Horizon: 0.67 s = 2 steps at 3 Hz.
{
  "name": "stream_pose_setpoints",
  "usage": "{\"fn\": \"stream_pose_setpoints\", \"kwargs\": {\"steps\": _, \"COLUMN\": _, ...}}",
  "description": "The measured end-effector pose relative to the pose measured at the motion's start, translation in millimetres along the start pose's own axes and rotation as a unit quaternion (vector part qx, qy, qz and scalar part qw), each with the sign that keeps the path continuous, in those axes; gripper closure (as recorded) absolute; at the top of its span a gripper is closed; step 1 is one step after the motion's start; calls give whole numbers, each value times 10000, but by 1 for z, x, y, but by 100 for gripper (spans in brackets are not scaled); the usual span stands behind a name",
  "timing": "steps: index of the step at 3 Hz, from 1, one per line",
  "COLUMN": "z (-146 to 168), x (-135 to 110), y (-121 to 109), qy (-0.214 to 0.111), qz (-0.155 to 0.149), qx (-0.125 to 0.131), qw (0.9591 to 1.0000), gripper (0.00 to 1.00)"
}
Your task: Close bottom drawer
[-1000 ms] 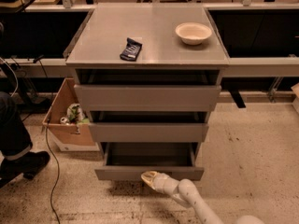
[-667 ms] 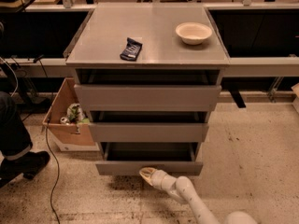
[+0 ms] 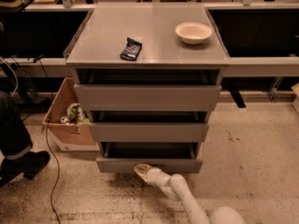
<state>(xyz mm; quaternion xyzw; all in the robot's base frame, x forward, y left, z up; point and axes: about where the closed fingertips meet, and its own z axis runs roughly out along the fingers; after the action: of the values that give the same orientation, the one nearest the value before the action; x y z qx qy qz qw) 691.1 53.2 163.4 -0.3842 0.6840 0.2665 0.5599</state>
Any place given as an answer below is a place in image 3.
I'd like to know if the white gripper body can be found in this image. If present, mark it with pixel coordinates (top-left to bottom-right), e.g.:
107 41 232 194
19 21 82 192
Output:
144 167 170 188

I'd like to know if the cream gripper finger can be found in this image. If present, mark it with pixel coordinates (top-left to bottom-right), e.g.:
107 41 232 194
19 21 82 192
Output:
134 163 152 182

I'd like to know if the grey bottom drawer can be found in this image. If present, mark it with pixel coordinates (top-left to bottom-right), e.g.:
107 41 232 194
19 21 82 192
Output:
96 142 203 173

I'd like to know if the grey drawer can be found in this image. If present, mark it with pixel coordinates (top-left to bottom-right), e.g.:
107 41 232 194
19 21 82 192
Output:
96 142 203 173
73 69 222 112
90 111 208 143

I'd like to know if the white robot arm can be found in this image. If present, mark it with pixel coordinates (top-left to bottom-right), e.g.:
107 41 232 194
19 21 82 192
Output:
134 163 246 224

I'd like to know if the grey middle drawer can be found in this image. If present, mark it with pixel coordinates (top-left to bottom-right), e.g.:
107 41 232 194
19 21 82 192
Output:
90 111 208 143

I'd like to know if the grey top drawer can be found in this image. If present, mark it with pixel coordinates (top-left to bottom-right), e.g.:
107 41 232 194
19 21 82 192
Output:
73 69 222 112

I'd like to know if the grey drawer cabinet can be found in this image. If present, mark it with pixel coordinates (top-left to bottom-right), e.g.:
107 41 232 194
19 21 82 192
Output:
63 2 231 159

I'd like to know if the brown cardboard box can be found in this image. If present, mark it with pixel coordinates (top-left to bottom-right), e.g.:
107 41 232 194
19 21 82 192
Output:
43 77 98 151

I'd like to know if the crumpled green white bag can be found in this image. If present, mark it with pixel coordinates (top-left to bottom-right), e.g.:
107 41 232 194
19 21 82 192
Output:
66 103 89 123

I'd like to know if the black shoe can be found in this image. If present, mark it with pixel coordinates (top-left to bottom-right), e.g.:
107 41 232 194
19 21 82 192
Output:
0 150 50 180

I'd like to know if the dark blue snack packet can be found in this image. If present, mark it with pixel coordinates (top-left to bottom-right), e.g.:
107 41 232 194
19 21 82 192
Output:
120 37 142 61

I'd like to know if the dark trouser leg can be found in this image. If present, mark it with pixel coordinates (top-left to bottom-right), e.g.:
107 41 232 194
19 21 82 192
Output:
0 91 33 161

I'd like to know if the white paper bowl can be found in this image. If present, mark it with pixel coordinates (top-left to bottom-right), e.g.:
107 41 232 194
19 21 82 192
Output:
176 22 212 45

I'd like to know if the black floor cable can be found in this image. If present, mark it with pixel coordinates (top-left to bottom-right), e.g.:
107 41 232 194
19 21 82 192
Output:
32 54 62 224

